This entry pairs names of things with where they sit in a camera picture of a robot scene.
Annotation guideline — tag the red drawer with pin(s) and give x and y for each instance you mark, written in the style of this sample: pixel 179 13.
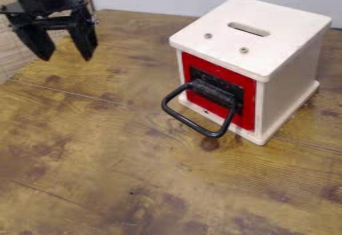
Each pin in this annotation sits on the red drawer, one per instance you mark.
pixel 244 120

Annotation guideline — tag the black metal drawer handle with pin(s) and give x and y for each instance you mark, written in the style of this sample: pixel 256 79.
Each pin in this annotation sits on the black metal drawer handle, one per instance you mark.
pixel 201 112

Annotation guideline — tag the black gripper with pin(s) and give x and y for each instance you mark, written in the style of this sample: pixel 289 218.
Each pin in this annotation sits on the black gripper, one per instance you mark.
pixel 33 17

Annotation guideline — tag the white wooden box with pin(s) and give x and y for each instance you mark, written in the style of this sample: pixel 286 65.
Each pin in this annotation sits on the white wooden box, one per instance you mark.
pixel 269 43

